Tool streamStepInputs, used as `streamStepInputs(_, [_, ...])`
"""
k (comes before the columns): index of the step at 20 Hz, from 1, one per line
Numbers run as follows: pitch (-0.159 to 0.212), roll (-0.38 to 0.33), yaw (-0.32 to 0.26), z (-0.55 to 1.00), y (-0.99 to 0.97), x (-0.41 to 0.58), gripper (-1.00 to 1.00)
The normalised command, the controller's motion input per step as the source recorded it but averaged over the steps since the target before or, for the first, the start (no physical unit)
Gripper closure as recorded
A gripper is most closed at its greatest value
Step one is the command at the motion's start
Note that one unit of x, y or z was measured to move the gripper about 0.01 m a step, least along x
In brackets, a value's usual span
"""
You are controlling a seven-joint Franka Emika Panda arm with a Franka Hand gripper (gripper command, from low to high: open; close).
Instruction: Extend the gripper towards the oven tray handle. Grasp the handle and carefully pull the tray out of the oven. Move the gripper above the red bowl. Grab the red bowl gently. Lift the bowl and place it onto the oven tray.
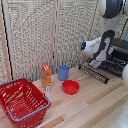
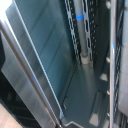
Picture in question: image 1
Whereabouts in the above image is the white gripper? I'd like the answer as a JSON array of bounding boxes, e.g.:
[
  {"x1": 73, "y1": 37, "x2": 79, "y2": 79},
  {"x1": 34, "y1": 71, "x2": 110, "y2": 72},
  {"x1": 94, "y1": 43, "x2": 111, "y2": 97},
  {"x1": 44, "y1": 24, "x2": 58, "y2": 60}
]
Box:
[{"x1": 88, "y1": 58, "x2": 103, "y2": 70}]

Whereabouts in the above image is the red plastic bowl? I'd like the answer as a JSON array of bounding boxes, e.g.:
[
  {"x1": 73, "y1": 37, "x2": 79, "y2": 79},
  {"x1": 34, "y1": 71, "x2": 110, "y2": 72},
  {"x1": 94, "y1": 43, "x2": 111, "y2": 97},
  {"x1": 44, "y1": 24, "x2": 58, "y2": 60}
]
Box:
[{"x1": 61, "y1": 79, "x2": 81, "y2": 96}]

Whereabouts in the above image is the black dish rack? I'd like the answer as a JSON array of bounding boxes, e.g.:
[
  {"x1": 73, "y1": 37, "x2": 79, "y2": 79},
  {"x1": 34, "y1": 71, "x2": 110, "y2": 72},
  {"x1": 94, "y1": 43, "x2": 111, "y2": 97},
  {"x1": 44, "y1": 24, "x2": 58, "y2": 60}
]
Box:
[{"x1": 77, "y1": 55, "x2": 128, "y2": 85}]

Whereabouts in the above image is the blue plastic cup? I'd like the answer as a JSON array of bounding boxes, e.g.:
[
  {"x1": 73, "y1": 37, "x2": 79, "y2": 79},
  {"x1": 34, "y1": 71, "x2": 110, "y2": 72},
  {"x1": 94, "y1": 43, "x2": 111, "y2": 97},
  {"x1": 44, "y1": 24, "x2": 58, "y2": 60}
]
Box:
[{"x1": 58, "y1": 65, "x2": 71, "y2": 82}]

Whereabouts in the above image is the beige woven folding screen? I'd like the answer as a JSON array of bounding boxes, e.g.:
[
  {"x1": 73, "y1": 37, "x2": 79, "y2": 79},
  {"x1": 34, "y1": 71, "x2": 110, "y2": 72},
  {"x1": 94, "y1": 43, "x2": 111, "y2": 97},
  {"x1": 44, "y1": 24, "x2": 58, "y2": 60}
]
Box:
[{"x1": 0, "y1": 0, "x2": 128, "y2": 83}]

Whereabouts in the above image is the red shopping basket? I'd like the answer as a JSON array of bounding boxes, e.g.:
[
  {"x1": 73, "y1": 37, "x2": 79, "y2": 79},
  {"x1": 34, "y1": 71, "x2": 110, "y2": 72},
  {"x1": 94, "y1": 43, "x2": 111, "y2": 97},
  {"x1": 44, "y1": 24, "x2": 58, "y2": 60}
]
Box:
[{"x1": 0, "y1": 77, "x2": 52, "y2": 128}]

